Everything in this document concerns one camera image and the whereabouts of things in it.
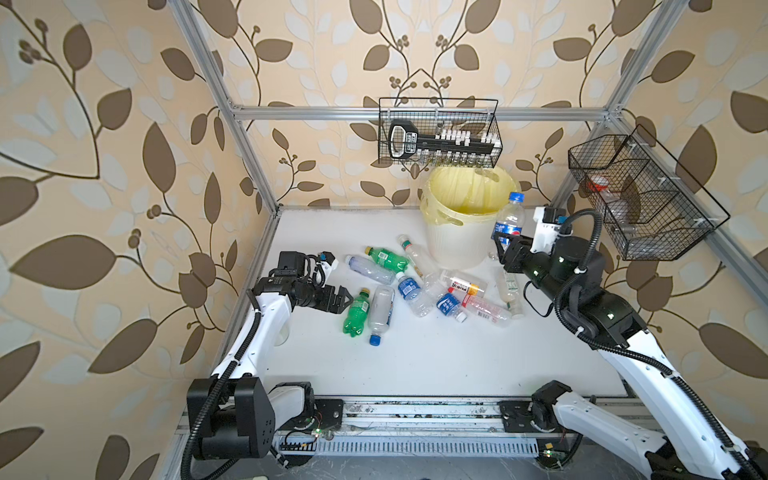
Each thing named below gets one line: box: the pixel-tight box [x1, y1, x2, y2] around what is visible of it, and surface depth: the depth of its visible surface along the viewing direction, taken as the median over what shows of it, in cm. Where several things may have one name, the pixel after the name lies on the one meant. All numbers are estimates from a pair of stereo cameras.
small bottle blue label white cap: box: [436, 292, 468, 323], surface depth 91 cm
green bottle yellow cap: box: [364, 246, 410, 273], surface depth 102 cm
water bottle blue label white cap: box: [395, 271, 434, 317], surface depth 94 cm
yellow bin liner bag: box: [420, 166, 521, 226], surface depth 99 cm
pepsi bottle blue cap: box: [489, 192, 525, 259], surface depth 64 cm
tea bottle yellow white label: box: [449, 277, 485, 295], surface depth 96 cm
